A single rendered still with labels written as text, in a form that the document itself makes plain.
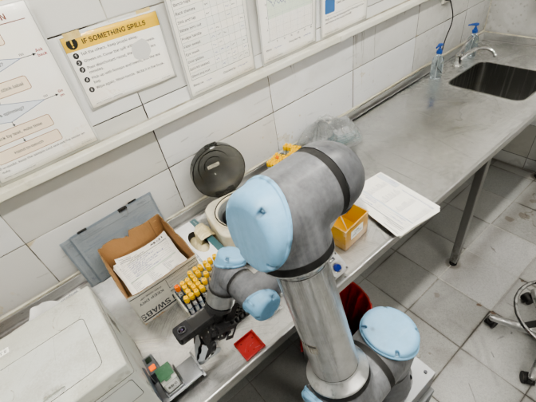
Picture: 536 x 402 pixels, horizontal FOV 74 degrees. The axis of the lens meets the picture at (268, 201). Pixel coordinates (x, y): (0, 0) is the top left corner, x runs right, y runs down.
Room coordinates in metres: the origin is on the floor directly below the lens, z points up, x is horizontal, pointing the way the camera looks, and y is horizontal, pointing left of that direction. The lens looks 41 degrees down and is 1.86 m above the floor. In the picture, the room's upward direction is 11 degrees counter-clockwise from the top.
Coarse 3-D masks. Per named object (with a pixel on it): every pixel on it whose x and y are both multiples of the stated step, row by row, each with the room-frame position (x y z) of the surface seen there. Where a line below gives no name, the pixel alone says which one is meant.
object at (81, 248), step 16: (128, 208) 1.02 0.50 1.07; (144, 208) 1.04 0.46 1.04; (96, 224) 0.96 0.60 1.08; (112, 224) 0.98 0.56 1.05; (128, 224) 1.00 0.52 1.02; (80, 240) 0.91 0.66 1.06; (96, 240) 0.93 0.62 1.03; (80, 256) 0.89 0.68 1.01; (96, 256) 0.91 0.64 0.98; (96, 272) 0.88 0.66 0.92
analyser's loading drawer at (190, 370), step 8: (192, 360) 0.49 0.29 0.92; (176, 368) 0.47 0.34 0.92; (184, 368) 0.47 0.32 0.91; (192, 368) 0.46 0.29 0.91; (200, 368) 0.45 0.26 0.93; (184, 376) 0.45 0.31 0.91; (192, 376) 0.44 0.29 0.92; (160, 384) 0.42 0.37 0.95; (184, 384) 0.42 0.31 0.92; (160, 392) 0.42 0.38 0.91; (176, 392) 0.41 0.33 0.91; (168, 400) 0.39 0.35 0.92
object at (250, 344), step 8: (248, 336) 0.55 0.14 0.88; (256, 336) 0.54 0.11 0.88; (240, 344) 0.53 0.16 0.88; (248, 344) 0.52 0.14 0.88; (256, 344) 0.52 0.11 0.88; (264, 344) 0.51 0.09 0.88; (240, 352) 0.50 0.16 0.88; (248, 352) 0.50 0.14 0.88; (256, 352) 0.49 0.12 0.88; (248, 360) 0.48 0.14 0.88
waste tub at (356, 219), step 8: (352, 208) 0.92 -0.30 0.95; (360, 208) 0.89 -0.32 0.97; (344, 216) 0.95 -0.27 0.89; (352, 216) 0.92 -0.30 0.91; (360, 216) 0.89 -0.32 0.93; (336, 224) 0.92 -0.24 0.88; (352, 224) 0.90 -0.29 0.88; (360, 224) 0.84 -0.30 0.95; (336, 232) 0.82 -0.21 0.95; (344, 232) 0.79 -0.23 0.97; (352, 232) 0.81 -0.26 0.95; (360, 232) 0.84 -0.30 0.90; (336, 240) 0.82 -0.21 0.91; (344, 240) 0.79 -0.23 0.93; (352, 240) 0.81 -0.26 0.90; (344, 248) 0.79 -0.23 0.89
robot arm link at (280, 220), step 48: (240, 192) 0.35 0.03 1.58; (288, 192) 0.34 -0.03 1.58; (336, 192) 0.35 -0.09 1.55; (240, 240) 0.34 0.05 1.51; (288, 240) 0.29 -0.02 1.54; (288, 288) 0.31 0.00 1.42; (336, 288) 0.31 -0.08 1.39; (336, 336) 0.27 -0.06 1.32; (336, 384) 0.24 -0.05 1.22; (384, 384) 0.25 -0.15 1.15
